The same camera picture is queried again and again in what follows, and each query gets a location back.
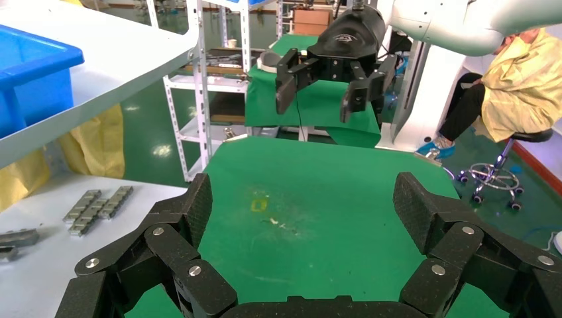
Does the person in yellow coat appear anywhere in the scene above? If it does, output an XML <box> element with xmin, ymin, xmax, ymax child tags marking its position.
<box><xmin>414</xmin><ymin>26</ymin><xmax>562</xmax><ymax>161</ymax></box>

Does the white round roll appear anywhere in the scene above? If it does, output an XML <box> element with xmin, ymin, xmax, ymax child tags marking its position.
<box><xmin>256</xmin><ymin>49</ymin><xmax>282</xmax><ymax>74</ymax></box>

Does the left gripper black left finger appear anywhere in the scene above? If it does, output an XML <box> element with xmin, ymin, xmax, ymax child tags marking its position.
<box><xmin>54</xmin><ymin>172</ymin><xmax>238</xmax><ymax>318</ymax></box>

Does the black round swivel stool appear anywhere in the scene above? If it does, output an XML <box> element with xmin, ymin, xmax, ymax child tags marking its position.
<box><xmin>456</xmin><ymin>128</ymin><xmax>555</xmax><ymax>211</ymax></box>

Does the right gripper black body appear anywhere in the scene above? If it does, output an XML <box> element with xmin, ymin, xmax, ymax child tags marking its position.
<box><xmin>307</xmin><ymin>4</ymin><xmax>387</xmax><ymax>82</ymax></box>

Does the green table cloth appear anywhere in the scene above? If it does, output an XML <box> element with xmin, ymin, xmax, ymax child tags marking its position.
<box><xmin>244</xmin><ymin>34</ymin><xmax>382</xmax><ymax>149</ymax></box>
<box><xmin>125</xmin><ymin>136</ymin><xmax>510</xmax><ymax>318</ymax></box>

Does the blue plastic bin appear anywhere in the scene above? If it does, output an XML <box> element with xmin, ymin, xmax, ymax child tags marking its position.
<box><xmin>0</xmin><ymin>24</ymin><xmax>85</xmax><ymax>139</ymax></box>

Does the grey flat metal bracket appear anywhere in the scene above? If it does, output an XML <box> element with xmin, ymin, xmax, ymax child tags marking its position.
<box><xmin>0</xmin><ymin>228</ymin><xmax>40</xmax><ymax>249</ymax></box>

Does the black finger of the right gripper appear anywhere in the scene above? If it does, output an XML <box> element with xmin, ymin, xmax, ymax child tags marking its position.
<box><xmin>275</xmin><ymin>48</ymin><xmax>321</xmax><ymax>116</ymax></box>
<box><xmin>339</xmin><ymin>53</ymin><xmax>398</xmax><ymax>125</ymax></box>

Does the white metal shelf rack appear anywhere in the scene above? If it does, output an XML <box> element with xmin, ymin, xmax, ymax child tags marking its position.
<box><xmin>0</xmin><ymin>0</ymin><xmax>209</xmax><ymax>183</ymax></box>

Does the white slotted storage rack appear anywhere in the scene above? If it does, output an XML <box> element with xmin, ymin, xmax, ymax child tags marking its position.
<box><xmin>146</xmin><ymin>0</ymin><xmax>253</xmax><ymax>182</ymax></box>

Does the white robot torso column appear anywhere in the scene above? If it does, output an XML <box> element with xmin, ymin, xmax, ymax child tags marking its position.
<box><xmin>377</xmin><ymin>39</ymin><xmax>467</xmax><ymax>152</ymax></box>

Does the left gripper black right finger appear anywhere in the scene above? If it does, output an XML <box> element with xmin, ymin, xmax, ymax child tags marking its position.
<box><xmin>392</xmin><ymin>172</ymin><xmax>562</xmax><ymax>318</ymax></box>

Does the wooden board with tools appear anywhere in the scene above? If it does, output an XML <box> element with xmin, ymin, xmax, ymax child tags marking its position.
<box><xmin>184</xmin><ymin>47</ymin><xmax>258</xmax><ymax>76</ymax></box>

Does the yellow plastic sheet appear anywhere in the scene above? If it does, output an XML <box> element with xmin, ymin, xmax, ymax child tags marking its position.
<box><xmin>0</xmin><ymin>103</ymin><xmax>126</xmax><ymax>214</ymax></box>

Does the segmented silver metal strip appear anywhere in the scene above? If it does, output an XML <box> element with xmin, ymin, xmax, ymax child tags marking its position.
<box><xmin>68</xmin><ymin>198</ymin><xmax>109</xmax><ymax>238</ymax></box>
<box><xmin>97</xmin><ymin>185</ymin><xmax>135</xmax><ymax>221</ymax></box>
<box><xmin>62</xmin><ymin>189</ymin><xmax>103</xmax><ymax>225</ymax></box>

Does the metal table clamp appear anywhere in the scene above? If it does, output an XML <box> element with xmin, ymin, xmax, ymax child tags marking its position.
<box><xmin>413</xmin><ymin>148</ymin><xmax>443</xmax><ymax>168</ymax></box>
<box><xmin>223</xmin><ymin>127</ymin><xmax>249</xmax><ymax>144</ymax></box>

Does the brown cardboard box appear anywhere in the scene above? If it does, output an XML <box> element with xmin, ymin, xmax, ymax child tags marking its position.
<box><xmin>293</xmin><ymin>9</ymin><xmax>331</xmax><ymax>37</ymax></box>

